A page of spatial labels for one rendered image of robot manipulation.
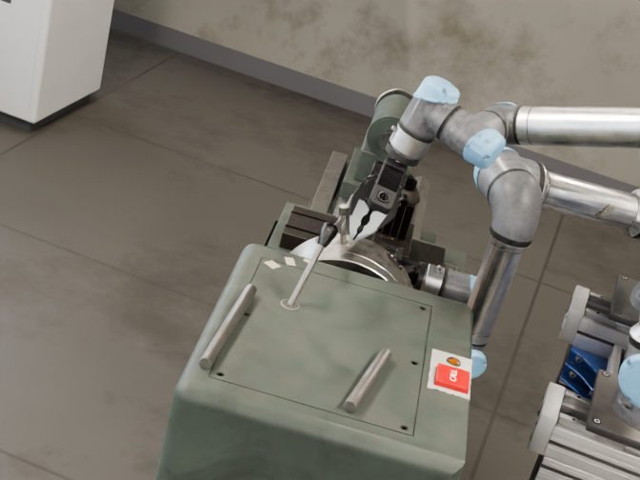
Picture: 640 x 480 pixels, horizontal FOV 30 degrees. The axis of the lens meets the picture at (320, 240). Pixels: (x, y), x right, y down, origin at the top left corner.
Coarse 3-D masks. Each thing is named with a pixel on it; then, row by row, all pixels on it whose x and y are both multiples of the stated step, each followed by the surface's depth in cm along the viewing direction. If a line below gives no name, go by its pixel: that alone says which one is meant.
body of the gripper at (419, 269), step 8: (384, 248) 284; (400, 248) 286; (392, 256) 282; (400, 256) 282; (400, 264) 283; (408, 264) 284; (416, 264) 284; (424, 264) 281; (416, 272) 281; (424, 272) 279; (416, 280) 282; (416, 288) 280
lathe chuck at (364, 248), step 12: (312, 240) 257; (336, 240) 254; (348, 240) 254; (360, 240) 255; (300, 252) 254; (312, 252) 251; (348, 252) 249; (360, 252) 250; (372, 252) 252; (384, 252) 255; (384, 264) 251; (396, 276) 251; (408, 276) 258
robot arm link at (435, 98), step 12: (432, 84) 221; (444, 84) 223; (420, 96) 222; (432, 96) 221; (444, 96) 220; (456, 96) 222; (408, 108) 225; (420, 108) 222; (432, 108) 221; (444, 108) 221; (408, 120) 224; (420, 120) 223; (432, 120) 222; (408, 132) 225; (420, 132) 224; (432, 132) 223
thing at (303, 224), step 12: (300, 216) 320; (312, 216) 322; (324, 216) 324; (288, 228) 313; (300, 228) 314; (312, 228) 316; (360, 228) 323; (288, 240) 311; (300, 240) 310; (420, 252) 318; (432, 252) 320; (444, 252) 322; (432, 264) 314
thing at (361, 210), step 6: (366, 198) 234; (360, 204) 233; (366, 204) 233; (354, 210) 234; (360, 210) 234; (366, 210) 234; (354, 216) 234; (360, 216) 234; (354, 222) 235; (360, 222) 235; (354, 228) 235; (354, 234) 236
